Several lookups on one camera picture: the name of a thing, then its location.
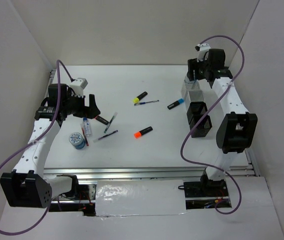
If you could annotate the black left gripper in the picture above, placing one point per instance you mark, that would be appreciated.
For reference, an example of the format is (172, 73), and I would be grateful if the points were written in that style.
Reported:
(90, 112)

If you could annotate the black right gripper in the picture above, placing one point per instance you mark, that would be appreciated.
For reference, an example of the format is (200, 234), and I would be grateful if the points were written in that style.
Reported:
(192, 65)

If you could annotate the pink highlighter marker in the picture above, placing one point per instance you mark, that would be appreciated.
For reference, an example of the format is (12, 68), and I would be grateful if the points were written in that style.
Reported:
(101, 120)

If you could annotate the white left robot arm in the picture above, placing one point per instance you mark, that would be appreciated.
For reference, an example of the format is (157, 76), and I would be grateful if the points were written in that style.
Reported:
(25, 186)

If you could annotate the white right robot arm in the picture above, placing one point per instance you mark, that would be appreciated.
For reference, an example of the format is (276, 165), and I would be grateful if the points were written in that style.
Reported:
(238, 126)

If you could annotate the far white mesh container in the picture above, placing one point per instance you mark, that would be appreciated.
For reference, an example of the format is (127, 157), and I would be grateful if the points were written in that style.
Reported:
(188, 85)

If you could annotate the white mesh container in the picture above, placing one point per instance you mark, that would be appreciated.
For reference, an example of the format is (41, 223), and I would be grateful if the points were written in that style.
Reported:
(193, 96)
(188, 85)

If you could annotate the green gel pen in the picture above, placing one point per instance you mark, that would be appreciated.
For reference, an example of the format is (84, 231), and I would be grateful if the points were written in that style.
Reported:
(110, 122)

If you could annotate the near white mesh container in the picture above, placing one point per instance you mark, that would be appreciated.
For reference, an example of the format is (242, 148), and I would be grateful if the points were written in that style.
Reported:
(193, 96)

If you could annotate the red gel pen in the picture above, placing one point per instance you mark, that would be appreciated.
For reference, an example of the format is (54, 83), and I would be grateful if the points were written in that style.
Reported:
(85, 138)

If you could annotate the purple gel pen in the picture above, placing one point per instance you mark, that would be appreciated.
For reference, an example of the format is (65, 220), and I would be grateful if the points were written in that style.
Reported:
(104, 136)

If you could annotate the blue highlighter marker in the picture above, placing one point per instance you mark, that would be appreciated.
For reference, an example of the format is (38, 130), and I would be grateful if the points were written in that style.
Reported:
(175, 104)

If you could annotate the far black mesh container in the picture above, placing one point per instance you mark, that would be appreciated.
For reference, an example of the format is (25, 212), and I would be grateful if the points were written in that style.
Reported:
(195, 111)

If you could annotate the black mesh container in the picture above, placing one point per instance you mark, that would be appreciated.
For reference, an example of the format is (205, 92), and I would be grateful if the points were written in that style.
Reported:
(203, 127)
(195, 111)

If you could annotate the yellow highlighter marker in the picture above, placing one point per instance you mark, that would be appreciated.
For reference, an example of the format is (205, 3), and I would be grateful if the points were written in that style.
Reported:
(139, 97)

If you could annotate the blue ballpoint pen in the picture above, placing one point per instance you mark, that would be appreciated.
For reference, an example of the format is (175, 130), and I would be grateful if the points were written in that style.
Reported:
(146, 102)

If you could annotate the orange highlighter marker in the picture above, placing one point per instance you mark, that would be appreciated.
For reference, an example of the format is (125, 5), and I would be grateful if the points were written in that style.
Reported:
(143, 132)

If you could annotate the near black mesh container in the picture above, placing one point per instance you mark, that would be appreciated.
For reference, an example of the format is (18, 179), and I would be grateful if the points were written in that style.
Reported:
(203, 127)

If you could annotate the white foil cover sheet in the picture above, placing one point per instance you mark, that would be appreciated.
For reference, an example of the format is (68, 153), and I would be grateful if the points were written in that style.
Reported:
(139, 198)

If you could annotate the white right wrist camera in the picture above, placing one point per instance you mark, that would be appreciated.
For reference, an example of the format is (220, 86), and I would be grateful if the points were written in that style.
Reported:
(202, 49)

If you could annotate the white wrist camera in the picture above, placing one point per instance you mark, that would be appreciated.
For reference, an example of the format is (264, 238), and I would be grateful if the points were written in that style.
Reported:
(78, 85)
(202, 49)

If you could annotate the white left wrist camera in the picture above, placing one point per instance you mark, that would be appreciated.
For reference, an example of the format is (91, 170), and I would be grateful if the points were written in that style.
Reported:
(78, 85)

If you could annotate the aluminium table edge rail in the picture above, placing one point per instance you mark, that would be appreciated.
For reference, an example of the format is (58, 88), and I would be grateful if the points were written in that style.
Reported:
(146, 173)

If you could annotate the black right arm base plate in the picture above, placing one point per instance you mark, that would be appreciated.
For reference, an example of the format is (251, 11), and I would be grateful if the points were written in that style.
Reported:
(194, 190)

